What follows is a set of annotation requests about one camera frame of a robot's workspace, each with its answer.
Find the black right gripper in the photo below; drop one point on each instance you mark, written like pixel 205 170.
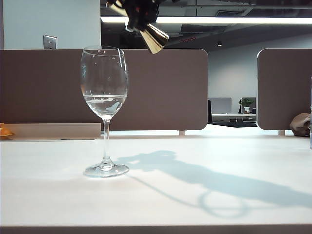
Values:
pixel 143 3

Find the gold double jigger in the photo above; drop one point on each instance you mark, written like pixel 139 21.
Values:
pixel 154 39

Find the clear wine glass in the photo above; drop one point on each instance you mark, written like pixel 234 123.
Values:
pixel 104 107

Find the long ceiling light strip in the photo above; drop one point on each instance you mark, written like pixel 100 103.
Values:
pixel 219 20

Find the wide brown desk divider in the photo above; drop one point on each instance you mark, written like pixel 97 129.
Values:
pixel 158 97

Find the black office chair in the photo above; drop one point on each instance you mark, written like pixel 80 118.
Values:
pixel 209 112

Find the grey background partition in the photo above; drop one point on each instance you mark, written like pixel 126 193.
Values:
pixel 220 105

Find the white background desk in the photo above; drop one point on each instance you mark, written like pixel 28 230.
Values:
pixel 231 117

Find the green potted plant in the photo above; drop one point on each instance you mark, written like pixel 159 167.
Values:
pixel 246 103

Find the orange object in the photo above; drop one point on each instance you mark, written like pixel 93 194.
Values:
pixel 4 131

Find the brown crumpled bag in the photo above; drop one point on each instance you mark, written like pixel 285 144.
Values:
pixel 299 124

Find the silver wall switch plate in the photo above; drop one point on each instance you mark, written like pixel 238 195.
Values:
pixel 50 42

